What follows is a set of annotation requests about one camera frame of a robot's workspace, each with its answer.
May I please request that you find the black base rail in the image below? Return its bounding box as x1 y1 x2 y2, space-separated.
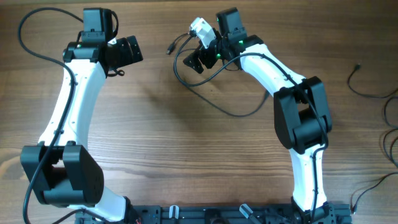
74 202 352 224

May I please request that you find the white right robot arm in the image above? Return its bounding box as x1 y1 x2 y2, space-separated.
183 7 332 223

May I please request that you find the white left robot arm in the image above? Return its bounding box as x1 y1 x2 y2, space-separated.
20 7 142 223

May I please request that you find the black USB cable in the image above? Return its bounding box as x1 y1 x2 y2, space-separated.
166 32 271 118
346 63 398 215

